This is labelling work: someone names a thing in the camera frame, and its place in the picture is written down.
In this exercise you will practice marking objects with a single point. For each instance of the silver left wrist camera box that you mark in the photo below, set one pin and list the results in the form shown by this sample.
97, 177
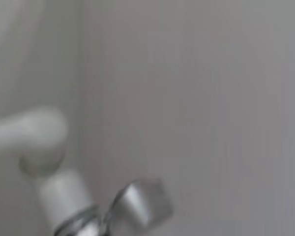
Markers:
142, 201

